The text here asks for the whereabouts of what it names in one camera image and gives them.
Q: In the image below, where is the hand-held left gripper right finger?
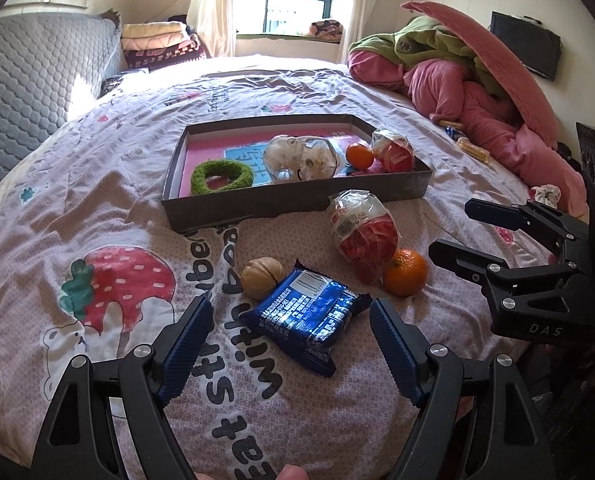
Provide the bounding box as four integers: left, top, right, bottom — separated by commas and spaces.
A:
369, 297, 553, 480

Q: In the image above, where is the cream folded blanket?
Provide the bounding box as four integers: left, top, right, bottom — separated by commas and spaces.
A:
121, 21, 188, 41

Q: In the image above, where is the blue biscuit packet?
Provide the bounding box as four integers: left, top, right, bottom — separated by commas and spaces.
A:
238, 259, 371, 378

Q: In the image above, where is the grey cardboard box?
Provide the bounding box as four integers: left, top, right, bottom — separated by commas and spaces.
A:
160, 114, 434, 234

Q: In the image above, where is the black television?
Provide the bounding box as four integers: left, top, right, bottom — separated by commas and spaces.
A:
490, 10, 562, 81

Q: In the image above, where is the pink folded blanket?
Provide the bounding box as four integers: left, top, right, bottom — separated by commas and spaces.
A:
122, 35, 190, 52

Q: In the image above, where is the pink quilt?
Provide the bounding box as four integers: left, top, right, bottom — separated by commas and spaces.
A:
347, 50, 591, 221

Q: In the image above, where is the grey quilted headboard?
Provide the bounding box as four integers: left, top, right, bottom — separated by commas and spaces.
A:
0, 12, 125, 211

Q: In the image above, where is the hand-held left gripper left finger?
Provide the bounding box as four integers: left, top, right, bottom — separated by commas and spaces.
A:
30, 296, 214, 480

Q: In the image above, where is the green fuzzy ring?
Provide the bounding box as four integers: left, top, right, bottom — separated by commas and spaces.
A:
190, 160, 254, 196

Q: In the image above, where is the dark patterned pillow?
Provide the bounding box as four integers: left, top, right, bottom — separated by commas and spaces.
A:
100, 71, 150, 98

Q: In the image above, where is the cream curtain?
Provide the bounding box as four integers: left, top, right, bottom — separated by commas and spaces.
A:
186, 0, 240, 58
335, 0, 373, 43

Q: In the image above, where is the white plastic bag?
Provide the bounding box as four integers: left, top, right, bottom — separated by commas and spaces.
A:
263, 134, 339, 184

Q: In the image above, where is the stack of folded blankets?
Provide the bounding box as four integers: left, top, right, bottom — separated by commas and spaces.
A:
124, 35, 210, 68

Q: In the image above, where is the patterned folded blanket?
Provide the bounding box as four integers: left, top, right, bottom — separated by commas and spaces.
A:
309, 19, 343, 41

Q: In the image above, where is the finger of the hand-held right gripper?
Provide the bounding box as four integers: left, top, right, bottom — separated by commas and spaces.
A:
429, 239, 509, 287
465, 198, 591, 261

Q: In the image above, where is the floral scrunchie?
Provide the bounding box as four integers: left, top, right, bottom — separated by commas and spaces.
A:
530, 184, 563, 206

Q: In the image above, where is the green blanket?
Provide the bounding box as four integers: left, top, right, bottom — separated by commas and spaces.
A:
347, 15, 508, 98

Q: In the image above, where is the strawberry print bed sheet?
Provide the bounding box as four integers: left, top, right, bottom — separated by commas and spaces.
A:
0, 55, 593, 480

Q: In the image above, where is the orange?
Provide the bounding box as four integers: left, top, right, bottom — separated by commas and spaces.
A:
346, 142, 375, 170
382, 248, 429, 297

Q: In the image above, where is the clear packet of red snacks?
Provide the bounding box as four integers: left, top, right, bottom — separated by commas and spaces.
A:
371, 129, 417, 173
327, 190, 399, 285

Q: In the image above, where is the yellow biscuit packet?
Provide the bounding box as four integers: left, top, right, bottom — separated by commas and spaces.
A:
456, 137, 493, 163

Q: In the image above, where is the walnut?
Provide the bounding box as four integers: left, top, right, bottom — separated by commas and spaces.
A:
240, 257, 285, 301

